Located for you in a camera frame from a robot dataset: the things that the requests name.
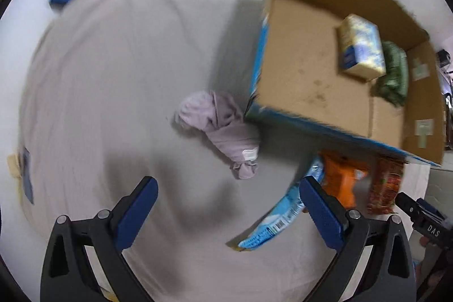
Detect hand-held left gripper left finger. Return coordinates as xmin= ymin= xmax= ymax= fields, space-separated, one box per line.
xmin=40 ymin=176 xmax=159 ymax=302

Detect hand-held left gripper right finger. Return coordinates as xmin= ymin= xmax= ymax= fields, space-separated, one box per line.
xmin=299 ymin=176 xmax=417 ymax=302

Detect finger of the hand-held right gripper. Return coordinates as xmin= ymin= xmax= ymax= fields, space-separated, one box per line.
xmin=417 ymin=198 xmax=448 ymax=222
xmin=396 ymin=192 xmax=425 ymax=222

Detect lilac cloth bundle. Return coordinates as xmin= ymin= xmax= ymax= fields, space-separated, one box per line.
xmin=174 ymin=90 xmax=260 ymax=180

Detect cardboard box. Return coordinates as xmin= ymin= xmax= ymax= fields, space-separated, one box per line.
xmin=244 ymin=0 xmax=447 ymax=168

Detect person's right hand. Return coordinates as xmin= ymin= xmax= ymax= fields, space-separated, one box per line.
xmin=413 ymin=236 xmax=430 ymax=285

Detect red snack packet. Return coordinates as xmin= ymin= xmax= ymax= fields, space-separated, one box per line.
xmin=366 ymin=155 xmax=406 ymax=216

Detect light blue snack packet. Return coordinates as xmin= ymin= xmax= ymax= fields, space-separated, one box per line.
xmin=226 ymin=155 xmax=326 ymax=251

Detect orange snack packet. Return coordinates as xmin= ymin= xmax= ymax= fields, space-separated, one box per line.
xmin=319 ymin=151 xmax=370 ymax=210

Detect blue fabric label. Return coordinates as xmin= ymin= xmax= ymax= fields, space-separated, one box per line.
xmin=20 ymin=147 xmax=36 ymax=205

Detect grey bed sheet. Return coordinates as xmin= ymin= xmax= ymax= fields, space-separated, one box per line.
xmin=18 ymin=0 xmax=376 ymax=302

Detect green packet in box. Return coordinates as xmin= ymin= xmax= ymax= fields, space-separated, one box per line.
xmin=374 ymin=40 xmax=410 ymax=108

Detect yellow and blue tissue pack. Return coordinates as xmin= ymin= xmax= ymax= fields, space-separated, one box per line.
xmin=336 ymin=14 xmax=387 ymax=80

